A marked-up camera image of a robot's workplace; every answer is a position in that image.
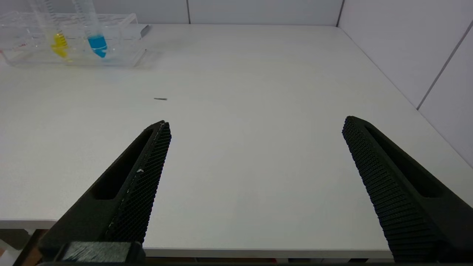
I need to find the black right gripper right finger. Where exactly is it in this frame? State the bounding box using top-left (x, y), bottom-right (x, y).
top-left (341, 116), bottom-right (473, 263)

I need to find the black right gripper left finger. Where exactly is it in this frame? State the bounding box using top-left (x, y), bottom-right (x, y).
top-left (38, 120), bottom-right (172, 259)

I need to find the clear plastic test tube rack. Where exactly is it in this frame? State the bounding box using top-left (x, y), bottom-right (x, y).
top-left (0, 11), bottom-right (147, 68)

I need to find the test tube with blue pigment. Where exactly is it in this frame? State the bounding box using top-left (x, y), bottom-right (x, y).
top-left (72, 0), bottom-right (109, 59)

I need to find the test tube with yellow pigment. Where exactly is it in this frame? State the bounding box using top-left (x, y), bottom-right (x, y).
top-left (36, 0), bottom-right (69, 59)

